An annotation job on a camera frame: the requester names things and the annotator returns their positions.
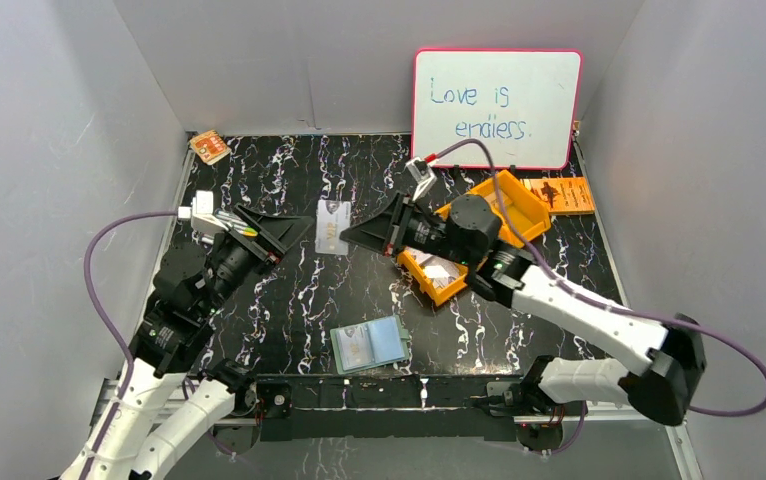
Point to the white cards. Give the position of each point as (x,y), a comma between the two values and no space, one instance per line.
(440,272)

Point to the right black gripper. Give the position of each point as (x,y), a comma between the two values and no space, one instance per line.
(387,229)

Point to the orange book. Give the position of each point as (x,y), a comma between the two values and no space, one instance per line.
(563,195)

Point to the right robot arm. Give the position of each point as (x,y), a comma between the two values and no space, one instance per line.
(654,368)

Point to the orange divided bin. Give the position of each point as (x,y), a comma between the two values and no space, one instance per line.
(527,213)

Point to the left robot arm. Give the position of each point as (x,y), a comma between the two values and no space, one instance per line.
(190,287)

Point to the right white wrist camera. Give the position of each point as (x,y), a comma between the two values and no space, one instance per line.
(421,171)

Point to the pink framed whiteboard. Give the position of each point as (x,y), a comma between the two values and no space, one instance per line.
(519,102)

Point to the small orange card box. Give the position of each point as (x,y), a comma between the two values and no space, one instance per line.
(209,147)

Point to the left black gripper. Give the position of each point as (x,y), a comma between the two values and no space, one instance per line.
(260,237)

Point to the green card holder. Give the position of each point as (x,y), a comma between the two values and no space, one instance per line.
(389,339)

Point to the marker pen set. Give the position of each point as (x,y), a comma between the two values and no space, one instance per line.
(232,221)

